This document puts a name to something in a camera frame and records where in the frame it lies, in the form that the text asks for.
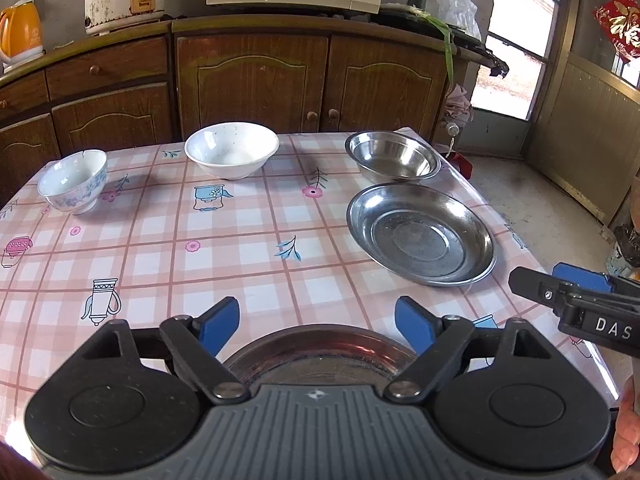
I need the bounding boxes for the blue floral bowl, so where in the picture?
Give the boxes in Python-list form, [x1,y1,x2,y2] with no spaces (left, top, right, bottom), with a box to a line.
[37,149,108,215]

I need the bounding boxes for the orange electric kettle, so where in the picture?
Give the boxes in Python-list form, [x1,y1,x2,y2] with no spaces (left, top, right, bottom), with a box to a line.
[0,1,45,75]

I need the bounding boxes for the wooden kitchen cabinet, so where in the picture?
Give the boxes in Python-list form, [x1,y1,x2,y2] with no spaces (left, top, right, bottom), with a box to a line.
[0,12,501,206]

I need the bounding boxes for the red bag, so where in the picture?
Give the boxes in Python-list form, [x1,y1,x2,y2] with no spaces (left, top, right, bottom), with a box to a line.
[447,150,473,178]

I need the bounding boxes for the black cooktop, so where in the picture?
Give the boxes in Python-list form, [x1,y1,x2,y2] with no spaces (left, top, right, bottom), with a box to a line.
[380,2,508,68]

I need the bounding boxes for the dark container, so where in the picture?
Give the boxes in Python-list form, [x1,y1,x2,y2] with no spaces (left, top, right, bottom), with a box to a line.
[605,220,640,281]

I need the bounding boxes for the pink checked tablecloth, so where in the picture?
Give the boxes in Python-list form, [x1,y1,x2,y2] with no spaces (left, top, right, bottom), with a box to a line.
[0,127,618,480]

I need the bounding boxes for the green leek leaf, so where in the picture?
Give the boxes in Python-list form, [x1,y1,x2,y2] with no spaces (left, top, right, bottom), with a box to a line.
[410,7,458,83]

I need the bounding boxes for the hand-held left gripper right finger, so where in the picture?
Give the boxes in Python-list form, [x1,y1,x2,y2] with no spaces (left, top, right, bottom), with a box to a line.
[382,296,548,406]

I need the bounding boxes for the white ceramic bowl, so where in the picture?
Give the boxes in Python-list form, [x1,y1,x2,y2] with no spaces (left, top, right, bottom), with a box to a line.
[184,121,280,180]

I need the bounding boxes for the person's right hand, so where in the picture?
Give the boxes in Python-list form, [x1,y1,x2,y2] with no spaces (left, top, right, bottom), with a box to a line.
[612,372,640,475]

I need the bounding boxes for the pink cloth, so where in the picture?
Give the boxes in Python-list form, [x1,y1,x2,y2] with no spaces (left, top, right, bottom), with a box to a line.
[442,85,473,123]

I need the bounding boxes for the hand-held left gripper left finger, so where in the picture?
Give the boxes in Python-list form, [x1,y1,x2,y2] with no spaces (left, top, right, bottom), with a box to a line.
[82,296,251,407]

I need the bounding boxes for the metal door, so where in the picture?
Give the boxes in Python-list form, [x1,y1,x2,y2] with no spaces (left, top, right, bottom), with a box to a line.
[525,0,640,226]

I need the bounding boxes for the large steel plate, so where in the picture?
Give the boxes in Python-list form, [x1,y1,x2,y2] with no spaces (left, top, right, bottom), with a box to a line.
[346,182,497,287]
[220,327,418,396]

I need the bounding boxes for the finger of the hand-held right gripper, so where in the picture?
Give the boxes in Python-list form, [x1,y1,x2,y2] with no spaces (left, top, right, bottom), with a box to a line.
[552,262,640,295]
[508,266,576,311]

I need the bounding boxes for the deep steel bowl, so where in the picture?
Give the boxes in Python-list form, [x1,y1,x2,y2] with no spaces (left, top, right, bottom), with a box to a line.
[345,130,442,184]

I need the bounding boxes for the red paper decoration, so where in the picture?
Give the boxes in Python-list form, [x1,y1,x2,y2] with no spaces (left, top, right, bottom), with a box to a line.
[592,0,640,58]

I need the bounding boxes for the window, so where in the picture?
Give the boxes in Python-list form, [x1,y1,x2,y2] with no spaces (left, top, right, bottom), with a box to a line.
[472,0,563,121]

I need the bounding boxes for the clear plastic bag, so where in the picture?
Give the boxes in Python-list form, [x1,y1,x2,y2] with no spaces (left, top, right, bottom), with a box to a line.
[436,0,482,41]

